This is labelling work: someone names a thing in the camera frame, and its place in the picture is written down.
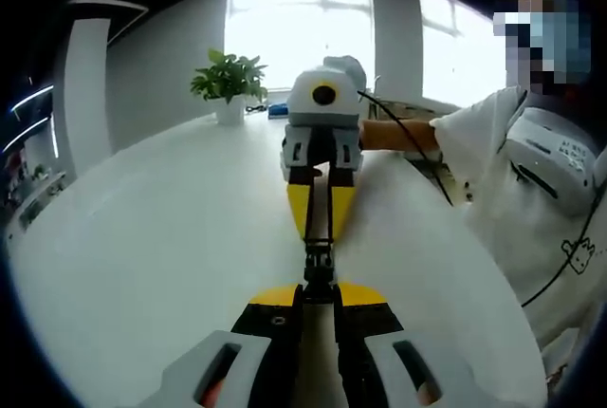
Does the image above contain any person in white shirt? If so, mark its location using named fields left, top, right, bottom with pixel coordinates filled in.
left=428, top=84, right=607, bottom=374

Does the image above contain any green potted plant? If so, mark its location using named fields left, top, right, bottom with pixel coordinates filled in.
left=190, top=47, right=270, bottom=126

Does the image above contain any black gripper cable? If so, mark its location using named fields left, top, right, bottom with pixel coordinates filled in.
left=356, top=89, right=457, bottom=206

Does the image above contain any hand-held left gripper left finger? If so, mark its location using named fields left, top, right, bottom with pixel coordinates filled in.
left=136, top=282, right=305, bottom=408

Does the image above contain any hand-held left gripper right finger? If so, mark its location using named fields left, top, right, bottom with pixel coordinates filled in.
left=331, top=282, right=481, bottom=408

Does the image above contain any white chest device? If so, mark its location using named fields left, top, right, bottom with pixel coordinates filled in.
left=506, top=105, right=607, bottom=218

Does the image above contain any black device cable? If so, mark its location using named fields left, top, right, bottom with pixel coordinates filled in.
left=520, top=188, right=607, bottom=309

